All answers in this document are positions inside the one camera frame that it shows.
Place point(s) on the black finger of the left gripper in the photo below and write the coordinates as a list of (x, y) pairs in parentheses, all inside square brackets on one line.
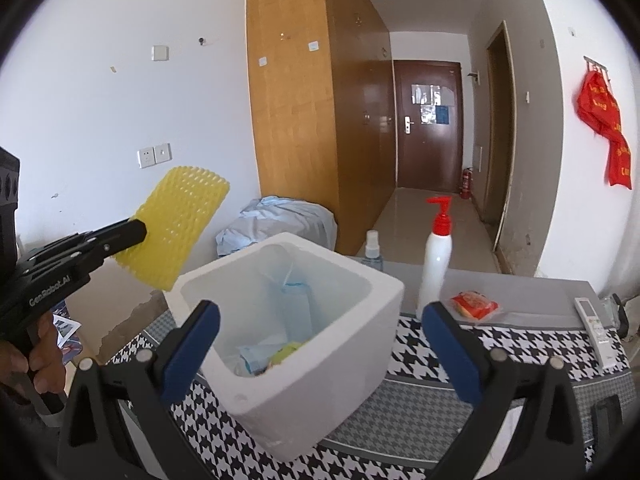
[(107, 243)]

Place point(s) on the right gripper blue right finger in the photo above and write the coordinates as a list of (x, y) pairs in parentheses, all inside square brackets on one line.
[(459, 352)]

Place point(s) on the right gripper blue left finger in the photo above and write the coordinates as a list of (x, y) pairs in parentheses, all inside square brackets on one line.
[(184, 349)]

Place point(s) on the blue surgical face mask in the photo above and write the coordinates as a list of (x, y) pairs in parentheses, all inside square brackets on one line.
[(293, 302)]

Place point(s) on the person's left hand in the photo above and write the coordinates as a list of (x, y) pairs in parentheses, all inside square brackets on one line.
[(45, 360)]

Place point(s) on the red snack packet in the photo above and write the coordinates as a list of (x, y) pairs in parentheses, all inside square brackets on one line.
[(474, 305)]

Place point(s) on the houndstooth table cloth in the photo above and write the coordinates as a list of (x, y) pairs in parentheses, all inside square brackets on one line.
[(408, 423)]

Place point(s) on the white foam box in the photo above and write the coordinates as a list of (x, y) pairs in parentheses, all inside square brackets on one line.
[(294, 405)]

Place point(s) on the white pump bottle red cap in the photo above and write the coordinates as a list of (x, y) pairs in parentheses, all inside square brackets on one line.
[(437, 255)]

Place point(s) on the white remote control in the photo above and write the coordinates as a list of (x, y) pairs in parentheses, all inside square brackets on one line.
[(601, 342)]

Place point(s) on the small clear spray bottle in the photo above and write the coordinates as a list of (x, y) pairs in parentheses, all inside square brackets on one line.
[(372, 251)]

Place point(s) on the light blue fabric bundle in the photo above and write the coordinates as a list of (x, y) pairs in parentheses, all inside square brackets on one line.
[(274, 215)]

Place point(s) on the red fire extinguisher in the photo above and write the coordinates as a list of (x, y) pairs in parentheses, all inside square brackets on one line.
[(466, 184)]

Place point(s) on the dark brown entrance door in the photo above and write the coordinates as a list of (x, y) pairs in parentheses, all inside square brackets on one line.
[(430, 125)]

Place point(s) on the red hanging bags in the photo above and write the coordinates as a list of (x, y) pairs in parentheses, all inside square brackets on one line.
[(598, 109)]

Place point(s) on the wooden wardrobe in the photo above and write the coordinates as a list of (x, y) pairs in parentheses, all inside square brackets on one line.
[(322, 100)]

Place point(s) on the white wall socket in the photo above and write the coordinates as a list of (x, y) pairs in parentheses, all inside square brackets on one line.
[(148, 157)]

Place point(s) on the white wall switch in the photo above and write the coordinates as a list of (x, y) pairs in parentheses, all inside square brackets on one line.
[(160, 53)]

